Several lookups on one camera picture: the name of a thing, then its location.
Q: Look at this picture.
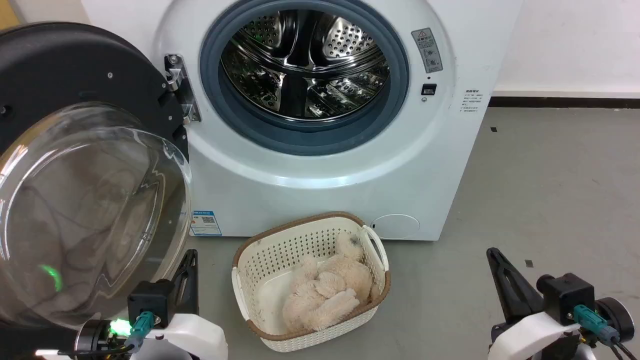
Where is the round white filter cover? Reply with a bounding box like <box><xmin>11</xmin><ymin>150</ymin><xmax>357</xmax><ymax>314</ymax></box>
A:
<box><xmin>371</xmin><ymin>214</ymin><xmax>421</xmax><ymax>240</ymax></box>

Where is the teal plug right gripper cable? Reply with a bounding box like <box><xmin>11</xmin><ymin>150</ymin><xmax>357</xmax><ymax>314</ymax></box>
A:
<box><xmin>573</xmin><ymin>304</ymin><xmax>640</xmax><ymax>360</ymax></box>

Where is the stainless steel washer drum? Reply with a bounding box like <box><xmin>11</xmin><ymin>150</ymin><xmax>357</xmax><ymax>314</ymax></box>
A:
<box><xmin>220</xmin><ymin>9</ymin><xmax>391</xmax><ymax>122</ymax></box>

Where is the metal door hinge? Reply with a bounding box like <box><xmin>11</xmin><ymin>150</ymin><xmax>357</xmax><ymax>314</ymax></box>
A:
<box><xmin>164</xmin><ymin>54</ymin><xmax>202</xmax><ymax>125</ymax></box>

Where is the white front-load washing machine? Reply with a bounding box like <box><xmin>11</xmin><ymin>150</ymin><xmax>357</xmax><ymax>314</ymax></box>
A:
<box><xmin>80</xmin><ymin>0</ymin><xmax>523</xmax><ymax>242</ymax></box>

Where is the beige plush toy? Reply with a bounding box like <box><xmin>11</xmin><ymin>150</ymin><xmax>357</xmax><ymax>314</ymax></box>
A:
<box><xmin>281</xmin><ymin>231</ymin><xmax>381</xmax><ymax>333</ymax></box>

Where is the cream perforated laundry basket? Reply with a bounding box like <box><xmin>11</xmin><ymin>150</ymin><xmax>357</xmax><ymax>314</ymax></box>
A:
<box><xmin>231</xmin><ymin>211</ymin><xmax>392</xmax><ymax>353</ymax></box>

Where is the white printed text sticker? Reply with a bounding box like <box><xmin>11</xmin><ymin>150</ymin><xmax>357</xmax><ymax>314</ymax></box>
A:
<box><xmin>461</xmin><ymin>90</ymin><xmax>485</xmax><ymax>116</ymax></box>

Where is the black wall baseboard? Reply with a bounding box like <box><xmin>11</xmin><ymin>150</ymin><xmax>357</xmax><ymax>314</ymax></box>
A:
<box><xmin>488</xmin><ymin>96</ymin><xmax>640</xmax><ymax>109</ymax></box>

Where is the blue energy label sticker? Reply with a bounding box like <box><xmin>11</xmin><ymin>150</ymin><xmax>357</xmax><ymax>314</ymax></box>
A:
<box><xmin>189</xmin><ymin>210</ymin><xmax>222</xmax><ymax>237</ymax></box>

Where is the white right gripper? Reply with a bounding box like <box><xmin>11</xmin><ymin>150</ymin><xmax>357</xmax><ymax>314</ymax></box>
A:
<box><xmin>486</xmin><ymin>247</ymin><xmax>585</xmax><ymax>360</ymax></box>

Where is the grey warning sticker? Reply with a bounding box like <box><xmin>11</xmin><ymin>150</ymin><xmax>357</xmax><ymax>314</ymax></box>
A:
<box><xmin>411</xmin><ymin>27</ymin><xmax>444</xmax><ymax>74</ymax></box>

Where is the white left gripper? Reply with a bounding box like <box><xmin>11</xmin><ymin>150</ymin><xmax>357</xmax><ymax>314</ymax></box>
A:
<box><xmin>134</xmin><ymin>249</ymin><xmax>229</xmax><ymax>360</ymax></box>

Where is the black round glass washer door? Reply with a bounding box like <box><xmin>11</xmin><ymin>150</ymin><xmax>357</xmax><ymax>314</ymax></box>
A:
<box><xmin>0</xmin><ymin>22</ymin><xmax>193</xmax><ymax>332</ymax></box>

